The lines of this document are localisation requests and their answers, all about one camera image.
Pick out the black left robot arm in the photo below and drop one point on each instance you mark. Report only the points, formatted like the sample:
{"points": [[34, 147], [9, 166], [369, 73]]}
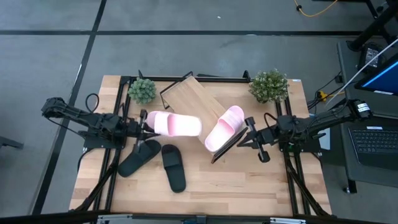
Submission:
{"points": [[93, 119]]}

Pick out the black device with label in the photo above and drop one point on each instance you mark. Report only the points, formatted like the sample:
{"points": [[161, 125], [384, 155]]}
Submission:
{"points": [[370, 56]]}

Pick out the yellow plug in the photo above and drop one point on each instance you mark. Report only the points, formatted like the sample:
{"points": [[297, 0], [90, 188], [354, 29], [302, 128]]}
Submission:
{"points": [[323, 95]]}

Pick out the black stand leg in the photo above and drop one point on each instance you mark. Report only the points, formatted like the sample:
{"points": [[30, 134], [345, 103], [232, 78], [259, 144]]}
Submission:
{"points": [[373, 29]]}

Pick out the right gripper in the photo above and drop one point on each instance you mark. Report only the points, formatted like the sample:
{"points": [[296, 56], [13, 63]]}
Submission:
{"points": [[267, 135]]}

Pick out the black laptop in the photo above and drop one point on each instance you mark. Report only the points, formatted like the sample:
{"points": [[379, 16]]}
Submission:
{"points": [[376, 143]]}

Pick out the white flowering potted plant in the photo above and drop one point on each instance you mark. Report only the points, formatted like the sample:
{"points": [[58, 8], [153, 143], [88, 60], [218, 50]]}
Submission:
{"points": [[269, 86]]}

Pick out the black aluminium table frame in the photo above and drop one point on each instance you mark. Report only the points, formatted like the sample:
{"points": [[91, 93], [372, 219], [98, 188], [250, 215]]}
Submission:
{"points": [[224, 80]]}

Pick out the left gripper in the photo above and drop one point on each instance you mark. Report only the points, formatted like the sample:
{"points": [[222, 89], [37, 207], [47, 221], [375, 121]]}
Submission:
{"points": [[133, 129]]}

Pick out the wooden shelf with black frame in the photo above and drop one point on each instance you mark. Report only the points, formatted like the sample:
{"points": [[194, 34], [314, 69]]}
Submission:
{"points": [[189, 99]]}

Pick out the black slide sandal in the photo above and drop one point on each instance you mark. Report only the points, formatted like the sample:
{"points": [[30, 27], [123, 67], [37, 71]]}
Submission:
{"points": [[130, 163], [174, 168]]}

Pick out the monitor with blue screen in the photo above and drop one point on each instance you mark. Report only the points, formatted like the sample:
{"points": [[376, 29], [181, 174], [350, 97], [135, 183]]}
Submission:
{"points": [[385, 81]]}

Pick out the grey floor stand foot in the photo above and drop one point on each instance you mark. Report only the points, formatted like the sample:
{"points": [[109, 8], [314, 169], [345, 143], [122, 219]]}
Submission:
{"points": [[11, 143]]}

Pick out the white flat box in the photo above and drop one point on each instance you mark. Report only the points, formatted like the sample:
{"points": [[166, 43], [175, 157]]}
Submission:
{"points": [[325, 141]]}

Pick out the pink slide sandal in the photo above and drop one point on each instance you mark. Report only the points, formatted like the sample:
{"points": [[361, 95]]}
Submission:
{"points": [[224, 129], [177, 124]]}

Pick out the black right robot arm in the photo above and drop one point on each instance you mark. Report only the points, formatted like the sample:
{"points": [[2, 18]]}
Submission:
{"points": [[326, 119]]}

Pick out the grey side desk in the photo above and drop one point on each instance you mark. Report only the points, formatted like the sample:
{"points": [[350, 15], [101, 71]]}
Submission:
{"points": [[349, 77]]}

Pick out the round green plant white pot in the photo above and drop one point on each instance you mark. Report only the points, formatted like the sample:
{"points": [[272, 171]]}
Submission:
{"points": [[142, 91]]}

